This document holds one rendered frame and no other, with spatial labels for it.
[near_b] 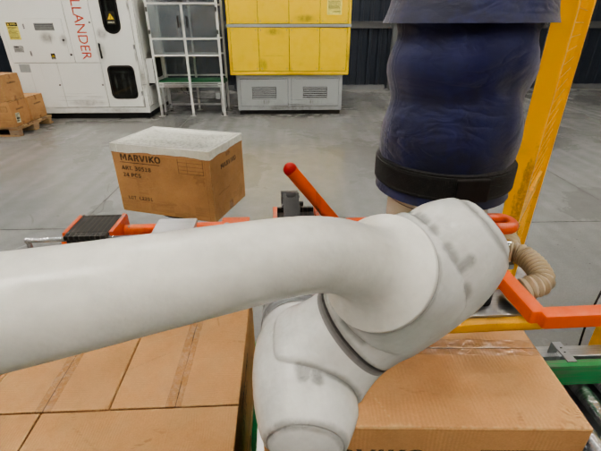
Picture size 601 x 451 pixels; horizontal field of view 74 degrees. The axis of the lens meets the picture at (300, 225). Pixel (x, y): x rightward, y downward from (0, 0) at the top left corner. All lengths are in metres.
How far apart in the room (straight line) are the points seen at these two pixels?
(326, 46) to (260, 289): 7.72
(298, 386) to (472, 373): 0.62
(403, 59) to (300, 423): 0.48
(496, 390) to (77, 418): 1.16
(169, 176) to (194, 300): 2.05
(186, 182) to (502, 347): 1.70
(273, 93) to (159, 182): 5.90
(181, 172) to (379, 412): 1.69
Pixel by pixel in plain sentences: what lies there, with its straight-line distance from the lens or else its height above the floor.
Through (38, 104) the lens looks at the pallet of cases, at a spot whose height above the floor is 0.37.
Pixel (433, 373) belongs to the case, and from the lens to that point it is 0.93.
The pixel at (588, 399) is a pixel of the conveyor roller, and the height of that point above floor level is 0.54.
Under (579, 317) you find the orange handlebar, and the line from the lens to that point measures 0.61.
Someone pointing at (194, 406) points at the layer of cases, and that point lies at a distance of 1.39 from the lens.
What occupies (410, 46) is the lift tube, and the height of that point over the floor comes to 1.57.
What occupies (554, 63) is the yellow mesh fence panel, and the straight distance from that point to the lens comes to 1.26.
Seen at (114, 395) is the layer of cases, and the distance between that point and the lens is 1.50.
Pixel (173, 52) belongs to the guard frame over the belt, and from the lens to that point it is 8.10.
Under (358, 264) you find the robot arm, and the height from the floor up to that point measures 1.46.
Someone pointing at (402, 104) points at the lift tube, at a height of 1.49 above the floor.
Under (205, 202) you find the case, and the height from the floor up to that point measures 0.73.
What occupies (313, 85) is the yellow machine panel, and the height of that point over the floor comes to 0.53.
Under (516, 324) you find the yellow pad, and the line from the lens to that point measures 0.77.
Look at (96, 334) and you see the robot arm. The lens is 0.23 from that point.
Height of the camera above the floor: 1.60
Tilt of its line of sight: 27 degrees down
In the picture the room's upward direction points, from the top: straight up
